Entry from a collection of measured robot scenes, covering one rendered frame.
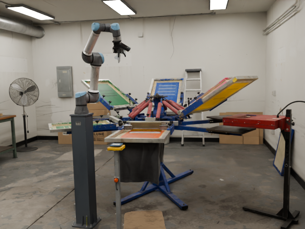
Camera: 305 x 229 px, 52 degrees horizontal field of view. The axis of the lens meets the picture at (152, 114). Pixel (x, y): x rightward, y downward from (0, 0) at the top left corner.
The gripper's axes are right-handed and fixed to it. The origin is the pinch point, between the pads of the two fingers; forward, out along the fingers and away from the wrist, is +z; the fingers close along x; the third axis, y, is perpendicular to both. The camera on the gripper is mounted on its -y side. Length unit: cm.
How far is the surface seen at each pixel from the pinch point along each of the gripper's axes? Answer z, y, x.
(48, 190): 198, 144, 20
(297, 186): 226, -182, -109
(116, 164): 70, -16, 70
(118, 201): 102, -19, 85
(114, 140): 62, -3, 47
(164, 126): 84, -30, -15
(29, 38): 112, 462, -347
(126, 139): 62, -15, 44
